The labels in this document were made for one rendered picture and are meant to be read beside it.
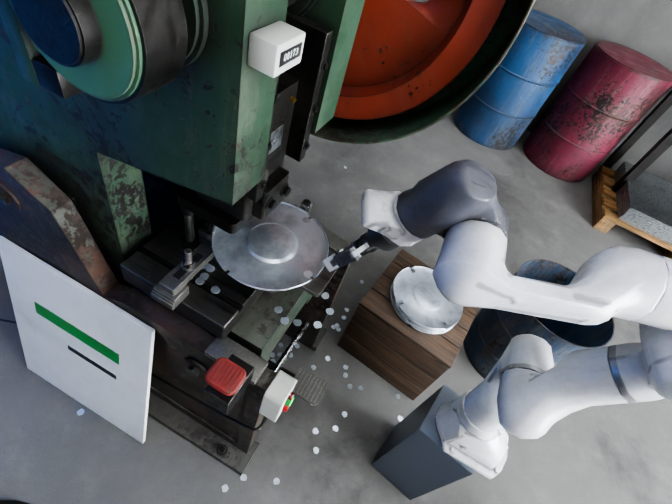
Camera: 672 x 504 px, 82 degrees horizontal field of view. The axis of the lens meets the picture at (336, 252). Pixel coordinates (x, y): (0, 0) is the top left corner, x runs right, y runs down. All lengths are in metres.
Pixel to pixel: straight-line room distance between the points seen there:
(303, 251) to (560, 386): 0.64
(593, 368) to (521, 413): 0.17
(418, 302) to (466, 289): 0.96
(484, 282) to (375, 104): 0.62
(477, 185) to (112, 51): 0.46
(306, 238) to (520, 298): 0.58
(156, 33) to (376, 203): 0.38
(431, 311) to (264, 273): 0.79
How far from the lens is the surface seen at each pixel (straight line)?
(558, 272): 2.00
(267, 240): 0.99
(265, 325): 1.02
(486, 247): 0.60
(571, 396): 0.96
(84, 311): 1.24
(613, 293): 0.68
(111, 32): 0.48
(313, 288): 0.93
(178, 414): 1.58
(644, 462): 2.40
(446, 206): 0.59
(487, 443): 1.22
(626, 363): 0.92
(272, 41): 0.52
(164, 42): 0.49
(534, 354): 1.03
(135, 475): 1.58
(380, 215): 0.64
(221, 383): 0.83
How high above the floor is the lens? 1.53
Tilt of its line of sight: 47 degrees down
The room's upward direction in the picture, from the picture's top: 21 degrees clockwise
